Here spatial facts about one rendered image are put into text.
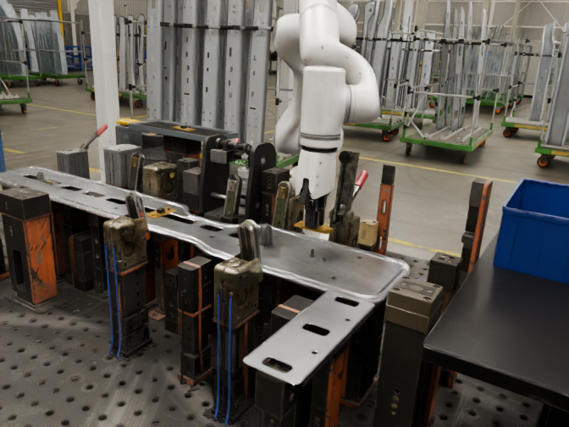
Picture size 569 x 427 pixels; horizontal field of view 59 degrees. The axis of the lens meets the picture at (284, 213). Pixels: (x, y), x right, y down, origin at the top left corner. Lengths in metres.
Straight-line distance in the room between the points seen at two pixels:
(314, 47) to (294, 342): 0.62
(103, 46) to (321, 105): 4.23
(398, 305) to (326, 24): 0.62
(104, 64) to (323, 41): 4.13
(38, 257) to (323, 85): 0.95
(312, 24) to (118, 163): 0.80
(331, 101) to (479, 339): 0.51
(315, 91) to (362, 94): 0.09
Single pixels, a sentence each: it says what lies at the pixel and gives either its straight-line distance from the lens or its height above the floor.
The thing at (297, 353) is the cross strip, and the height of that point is 1.00.
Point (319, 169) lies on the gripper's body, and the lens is 1.03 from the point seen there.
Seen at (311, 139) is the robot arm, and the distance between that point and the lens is 1.02.
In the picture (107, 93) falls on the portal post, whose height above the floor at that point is 0.93.
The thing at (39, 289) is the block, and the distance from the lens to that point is 1.60.
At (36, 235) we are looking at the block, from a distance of 1.54.
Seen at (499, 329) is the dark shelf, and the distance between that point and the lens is 0.90.
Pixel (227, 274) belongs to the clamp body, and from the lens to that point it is 0.95.
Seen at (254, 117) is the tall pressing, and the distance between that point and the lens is 5.68.
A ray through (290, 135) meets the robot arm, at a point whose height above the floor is 1.17.
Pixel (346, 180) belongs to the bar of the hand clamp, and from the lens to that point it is 1.22.
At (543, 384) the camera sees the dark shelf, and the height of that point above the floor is 1.03.
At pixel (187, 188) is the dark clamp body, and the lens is 1.53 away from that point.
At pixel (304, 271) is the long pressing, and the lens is 1.06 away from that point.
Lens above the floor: 1.45
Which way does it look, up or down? 19 degrees down
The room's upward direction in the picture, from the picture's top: 3 degrees clockwise
